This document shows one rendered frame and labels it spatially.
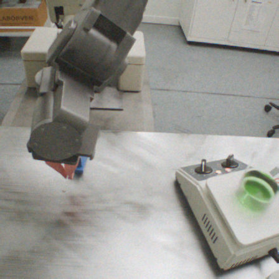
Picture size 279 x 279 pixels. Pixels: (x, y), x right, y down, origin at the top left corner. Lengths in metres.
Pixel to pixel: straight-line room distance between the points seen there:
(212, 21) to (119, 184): 2.50
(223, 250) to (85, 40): 0.33
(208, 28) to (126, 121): 1.85
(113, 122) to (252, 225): 0.93
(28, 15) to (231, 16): 1.83
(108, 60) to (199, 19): 2.55
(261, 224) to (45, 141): 0.31
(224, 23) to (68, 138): 2.71
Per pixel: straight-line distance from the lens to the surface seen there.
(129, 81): 1.39
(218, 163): 0.55
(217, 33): 2.96
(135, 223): 0.48
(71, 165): 0.43
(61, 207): 0.50
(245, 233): 0.41
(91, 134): 0.44
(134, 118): 1.27
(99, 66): 0.34
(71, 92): 0.32
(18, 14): 2.51
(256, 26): 3.07
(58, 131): 0.30
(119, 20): 0.34
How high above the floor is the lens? 1.17
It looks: 44 degrees down
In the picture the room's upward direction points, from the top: 7 degrees clockwise
